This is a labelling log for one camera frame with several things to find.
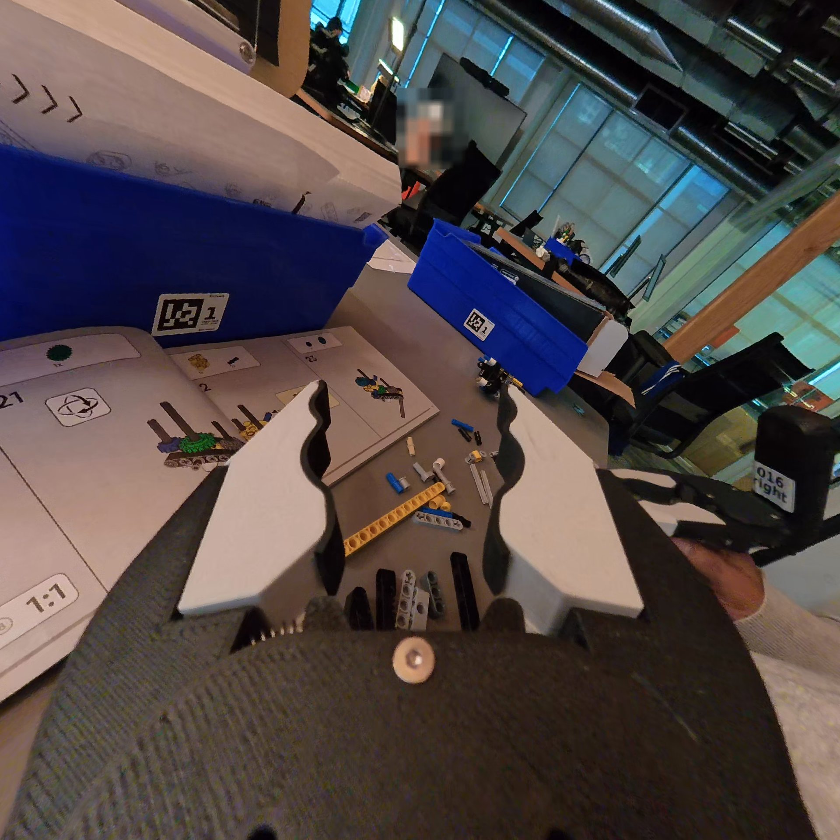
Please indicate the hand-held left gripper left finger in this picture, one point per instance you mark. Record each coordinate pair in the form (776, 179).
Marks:
(262, 525)

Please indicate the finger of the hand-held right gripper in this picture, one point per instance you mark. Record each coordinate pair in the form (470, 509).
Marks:
(666, 523)
(663, 495)

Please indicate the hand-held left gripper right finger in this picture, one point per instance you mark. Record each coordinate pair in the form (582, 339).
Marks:
(571, 538)

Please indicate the person's right forearm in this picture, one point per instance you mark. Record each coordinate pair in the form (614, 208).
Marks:
(794, 630)

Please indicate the long grey lego axle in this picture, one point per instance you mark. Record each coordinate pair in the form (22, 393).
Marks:
(479, 484)
(487, 489)

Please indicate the long black lego piece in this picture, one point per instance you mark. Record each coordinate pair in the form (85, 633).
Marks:
(464, 590)

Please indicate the blue thin lego liftarm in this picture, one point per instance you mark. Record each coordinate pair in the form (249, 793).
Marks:
(453, 513)

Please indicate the long yellow lego beam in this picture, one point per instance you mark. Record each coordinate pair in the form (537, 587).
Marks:
(394, 518)

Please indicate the light grey thin lego liftarm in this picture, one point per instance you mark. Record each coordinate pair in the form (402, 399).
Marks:
(407, 597)
(436, 520)

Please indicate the blue lego connector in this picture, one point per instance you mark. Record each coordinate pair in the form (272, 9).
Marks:
(392, 482)

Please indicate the white grey lego connector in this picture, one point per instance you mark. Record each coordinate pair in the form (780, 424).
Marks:
(443, 474)

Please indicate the short black lego liftarm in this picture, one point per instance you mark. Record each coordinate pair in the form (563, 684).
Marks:
(434, 594)

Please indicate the grey lego angle connector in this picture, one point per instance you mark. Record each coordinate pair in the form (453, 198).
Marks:
(421, 470)

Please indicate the lego instruction booklet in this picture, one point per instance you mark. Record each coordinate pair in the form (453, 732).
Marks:
(98, 492)

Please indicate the white lego beam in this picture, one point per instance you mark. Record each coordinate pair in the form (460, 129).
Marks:
(421, 613)

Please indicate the black lego subassembly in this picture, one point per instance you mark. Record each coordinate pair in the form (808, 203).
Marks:
(495, 375)

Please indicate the person's right hand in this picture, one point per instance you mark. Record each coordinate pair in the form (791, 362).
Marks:
(728, 577)

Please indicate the black chair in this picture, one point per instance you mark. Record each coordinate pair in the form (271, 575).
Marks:
(709, 394)

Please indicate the cardboard box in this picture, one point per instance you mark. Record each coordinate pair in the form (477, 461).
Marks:
(607, 348)

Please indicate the wooden beam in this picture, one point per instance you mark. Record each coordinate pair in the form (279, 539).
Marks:
(754, 282)

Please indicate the blue plastic bin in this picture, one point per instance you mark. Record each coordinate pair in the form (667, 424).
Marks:
(164, 249)
(525, 328)

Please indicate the small blue bin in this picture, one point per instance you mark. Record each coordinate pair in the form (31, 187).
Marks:
(561, 250)

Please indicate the printed paper sheets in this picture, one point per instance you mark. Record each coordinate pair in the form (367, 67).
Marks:
(390, 259)

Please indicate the metal ducts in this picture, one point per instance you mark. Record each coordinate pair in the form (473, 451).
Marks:
(722, 79)

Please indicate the grey display board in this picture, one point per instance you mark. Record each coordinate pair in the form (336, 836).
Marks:
(499, 111)

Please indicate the white packaging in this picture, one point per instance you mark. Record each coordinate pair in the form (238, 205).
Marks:
(164, 118)

